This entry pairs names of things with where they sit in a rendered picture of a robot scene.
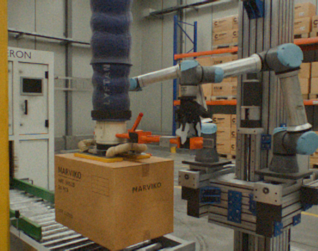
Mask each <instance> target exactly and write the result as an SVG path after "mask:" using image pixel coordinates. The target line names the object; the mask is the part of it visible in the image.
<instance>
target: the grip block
mask: <svg viewBox="0 0 318 251"><path fill-rule="evenodd" d="M141 136H151V131H143V132H142V131H129V143H131V142H133V143H138V144H142V143H151V142H146V141H145V140H141V139H140V137H141Z"/></svg>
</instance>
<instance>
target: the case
mask: <svg viewBox="0 0 318 251"><path fill-rule="evenodd" d="M117 157H118V156H117ZM120 158H123V161H120V162H114V163H103V162H101V161H96V160H88V159H85V158H80V157H74V154H56V155H54V187H55V222H57V223H59V224H61V225H63V226H65V227H67V228H69V229H71V230H73V231H74V232H76V233H79V234H81V235H83V236H85V237H86V238H88V239H91V240H93V241H94V242H96V243H97V244H99V245H102V246H104V247H106V248H108V249H109V250H113V251H116V250H121V249H124V248H126V247H129V246H132V245H137V244H139V243H142V242H144V241H148V240H150V239H154V238H157V237H160V236H162V235H166V234H171V233H173V219H174V160H170V159H165V158H159V157H152V156H150V158H146V159H141V160H134V159H131V158H124V157H120Z"/></svg>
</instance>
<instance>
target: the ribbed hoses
mask: <svg viewBox="0 0 318 251"><path fill-rule="evenodd" d="M94 142H95V139H86V140H82V141H80V142H79V143H78V147H79V148H80V150H81V151H82V152H88V148H87V146H91V145H92V146H95V143H94ZM147 148H148V147H147V145H146V144H144V143H142V144H138V143H125V144H122V145H118V146H116V147H111V148H108V150H107V153H106V157H113V156H114V154H119V153H122V152H126V151H131V150H135V153H136V154H142V152H145V151H146V150H147Z"/></svg>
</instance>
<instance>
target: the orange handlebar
mask: <svg viewBox="0 0 318 251"><path fill-rule="evenodd" d="M129 131H131V129H128V133H123V134H119V133H117V134H116V135H115V136H116V137H121V138H126V139H128V138H129ZM140 139H141V140H145V141H146V142H160V136H157V135H151V136H141V137H140ZM170 143H175V144H177V139H170ZM202 144H203V142H202V141H201V140H200V141H194V146H201V145H202Z"/></svg>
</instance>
